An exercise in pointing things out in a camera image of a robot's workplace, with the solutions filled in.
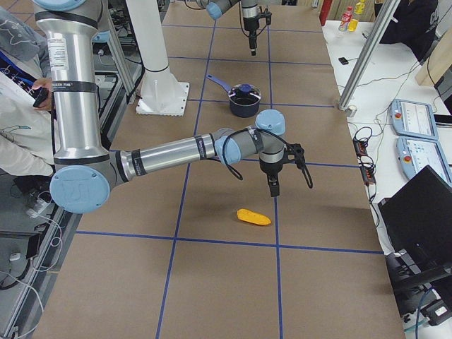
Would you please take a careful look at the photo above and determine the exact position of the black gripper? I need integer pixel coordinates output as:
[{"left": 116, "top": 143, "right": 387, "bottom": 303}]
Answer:
[
  {"left": 242, "top": 7, "right": 271, "bottom": 56},
  {"left": 259, "top": 143, "right": 304, "bottom": 197}
]

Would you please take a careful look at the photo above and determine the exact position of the yellow corn cob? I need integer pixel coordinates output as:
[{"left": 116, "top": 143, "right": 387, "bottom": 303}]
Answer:
[{"left": 236, "top": 208, "right": 272, "bottom": 226}]

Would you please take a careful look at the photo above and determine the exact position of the glass pot lid blue knob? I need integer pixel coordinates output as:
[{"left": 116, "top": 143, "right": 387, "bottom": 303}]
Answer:
[{"left": 228, "top": 83, "right": 262, "bottom": 100}]

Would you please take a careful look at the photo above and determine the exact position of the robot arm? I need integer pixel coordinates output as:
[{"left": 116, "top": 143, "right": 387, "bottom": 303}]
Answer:
[
  {"left": 33, "top": 1, "right": 313, "bottom": 214},
  {"left": 184, "top": 0, "right": 272, "bottom": 56}
]

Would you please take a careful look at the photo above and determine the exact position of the person's hand holding device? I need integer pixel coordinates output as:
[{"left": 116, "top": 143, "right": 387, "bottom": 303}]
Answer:
[{"left": 32, "top": 78, "right": 53, "bottom": 111}]

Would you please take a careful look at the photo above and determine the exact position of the black orange power strip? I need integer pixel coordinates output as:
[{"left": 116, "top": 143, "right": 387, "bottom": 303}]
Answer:
[{"left": 352, "top": 138, "right": 376, "bottom": 186}]

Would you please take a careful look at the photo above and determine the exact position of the red labelled drink bottle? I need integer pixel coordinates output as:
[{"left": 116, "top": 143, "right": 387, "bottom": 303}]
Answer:
[{"left": 338, "top": 6, "right": 353, "bottom": 32}]

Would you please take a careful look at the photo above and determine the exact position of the yellow bottle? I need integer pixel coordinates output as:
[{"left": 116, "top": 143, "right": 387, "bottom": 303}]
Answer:
[{"left": 347, "top": 0, "right": 366, "bottom": 32}]

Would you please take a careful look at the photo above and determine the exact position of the lower teach pendant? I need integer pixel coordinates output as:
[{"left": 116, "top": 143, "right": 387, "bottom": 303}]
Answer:
[{"left": 396, "top": 136, "right": 451, "bottom": 185}]

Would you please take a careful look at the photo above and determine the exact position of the teach pendant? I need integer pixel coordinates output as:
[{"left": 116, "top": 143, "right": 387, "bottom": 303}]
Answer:
[
  {"left": 388, "top": 99, "right": 439, "bottom": 140},
  {"left": 396, "top": 136, "right": 451, "bottom": 185}
]

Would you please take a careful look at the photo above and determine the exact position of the upper teach pendant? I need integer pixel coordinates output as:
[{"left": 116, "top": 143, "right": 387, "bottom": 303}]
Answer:
[{"left": 388, "top": 99, "right": 439, "bottom": 140}]

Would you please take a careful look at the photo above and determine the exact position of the black laptop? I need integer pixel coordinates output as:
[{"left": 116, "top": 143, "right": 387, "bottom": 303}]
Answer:
[{"left": 379, "top": 165, "right": 451, "bottom": 268}]

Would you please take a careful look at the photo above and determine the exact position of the seated person in black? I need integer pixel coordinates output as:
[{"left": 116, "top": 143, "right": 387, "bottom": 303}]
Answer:
[{"left": 379, "top": 0, "right": 439, "bottom": 62}]

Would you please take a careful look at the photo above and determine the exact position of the black handheld device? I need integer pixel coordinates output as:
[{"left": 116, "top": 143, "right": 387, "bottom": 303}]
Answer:
[{"left": 32, "top": 88, "right": 48, "bottom": 108}]

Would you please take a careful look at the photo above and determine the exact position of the white power strip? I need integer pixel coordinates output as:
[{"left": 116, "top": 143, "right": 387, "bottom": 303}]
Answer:
[{"left": 25, "top": 198, "right": 50, "bottom": 218}]

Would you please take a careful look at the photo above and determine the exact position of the person in white shirt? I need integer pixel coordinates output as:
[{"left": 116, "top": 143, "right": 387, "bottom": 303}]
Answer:
[{"left": 1, "top": 8, "right": 59, "bottom": 177}]

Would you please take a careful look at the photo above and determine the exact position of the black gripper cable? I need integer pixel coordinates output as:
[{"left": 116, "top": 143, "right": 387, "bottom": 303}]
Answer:
[{"left": 219, "top": 129, "right": 314, "bottom": 189}]

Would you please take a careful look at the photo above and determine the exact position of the blue saucepan with handle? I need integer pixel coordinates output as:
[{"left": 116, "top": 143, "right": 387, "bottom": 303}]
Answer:
[{"left": 206, "top": 74, "right": 261, "bottom": 118}]

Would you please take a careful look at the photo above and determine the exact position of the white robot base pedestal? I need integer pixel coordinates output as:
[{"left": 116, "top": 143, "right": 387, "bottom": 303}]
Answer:
[{"left": 126, "top": 0, "right": 190, "bottom": 117}]

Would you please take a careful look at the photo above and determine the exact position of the aluminium frame post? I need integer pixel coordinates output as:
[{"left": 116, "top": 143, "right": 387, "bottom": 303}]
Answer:
[{"left": 338, "top": 0, "right": 400, "bottom": 111}]

